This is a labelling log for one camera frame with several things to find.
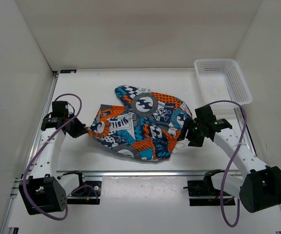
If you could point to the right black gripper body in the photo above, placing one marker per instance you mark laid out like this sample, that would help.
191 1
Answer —
195 129

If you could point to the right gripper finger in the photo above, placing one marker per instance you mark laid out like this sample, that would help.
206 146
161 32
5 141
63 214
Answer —
187 125
195 140

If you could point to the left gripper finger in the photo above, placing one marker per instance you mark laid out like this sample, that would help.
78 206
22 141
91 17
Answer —
79 126
75 133

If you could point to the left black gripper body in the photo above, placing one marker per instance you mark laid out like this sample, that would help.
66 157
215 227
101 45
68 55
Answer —
73 126

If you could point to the colourful patterned shorts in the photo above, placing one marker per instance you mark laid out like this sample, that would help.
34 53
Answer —
146 126

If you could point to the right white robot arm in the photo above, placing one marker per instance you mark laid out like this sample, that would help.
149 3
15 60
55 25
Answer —
259 187

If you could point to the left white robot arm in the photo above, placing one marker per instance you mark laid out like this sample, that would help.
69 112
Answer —
42 189

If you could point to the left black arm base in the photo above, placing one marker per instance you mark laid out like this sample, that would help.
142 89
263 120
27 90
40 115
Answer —
90 191

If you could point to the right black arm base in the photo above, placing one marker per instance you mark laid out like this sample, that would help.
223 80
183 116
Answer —
202 193

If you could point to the white perforated plastic basket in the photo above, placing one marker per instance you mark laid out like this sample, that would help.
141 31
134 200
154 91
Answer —
222 79

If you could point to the aluminium left rail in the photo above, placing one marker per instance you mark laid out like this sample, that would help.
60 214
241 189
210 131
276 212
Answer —
30 97

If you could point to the aluminium rail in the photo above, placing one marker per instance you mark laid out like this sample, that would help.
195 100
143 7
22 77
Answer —
30 97
144 173
247 140

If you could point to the aluminium right rail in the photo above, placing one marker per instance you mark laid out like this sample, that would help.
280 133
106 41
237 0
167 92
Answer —
247 140

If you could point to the black corner bracket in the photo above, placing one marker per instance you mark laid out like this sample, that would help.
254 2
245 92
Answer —
68 71

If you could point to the aluminium front rail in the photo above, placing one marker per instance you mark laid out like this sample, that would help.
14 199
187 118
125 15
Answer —
144 173

